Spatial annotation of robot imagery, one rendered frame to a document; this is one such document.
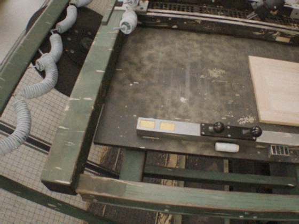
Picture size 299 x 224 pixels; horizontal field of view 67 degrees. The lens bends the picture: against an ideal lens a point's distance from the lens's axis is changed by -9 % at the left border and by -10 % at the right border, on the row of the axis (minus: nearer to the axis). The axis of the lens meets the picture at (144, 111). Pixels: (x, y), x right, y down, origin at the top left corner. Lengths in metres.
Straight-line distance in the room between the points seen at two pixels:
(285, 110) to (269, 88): 0.12
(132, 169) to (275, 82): 0.73
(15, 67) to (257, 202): 1.18
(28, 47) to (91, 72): 0.53
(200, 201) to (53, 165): 0.45
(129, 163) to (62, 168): 0.25
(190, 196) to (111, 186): 0.24
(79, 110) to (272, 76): 0.84
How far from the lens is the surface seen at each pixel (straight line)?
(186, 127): 0.88
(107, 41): 1.11
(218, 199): 0.78
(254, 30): 1.40
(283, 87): 1.18
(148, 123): 0.87
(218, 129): 0.76
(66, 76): 1.47
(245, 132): 0.90
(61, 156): 0.78
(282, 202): 0.85
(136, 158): 0.89
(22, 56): 1.37
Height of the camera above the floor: 2.03
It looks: 25 degrees down
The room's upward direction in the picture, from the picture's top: 61 degrees counter-clockwise
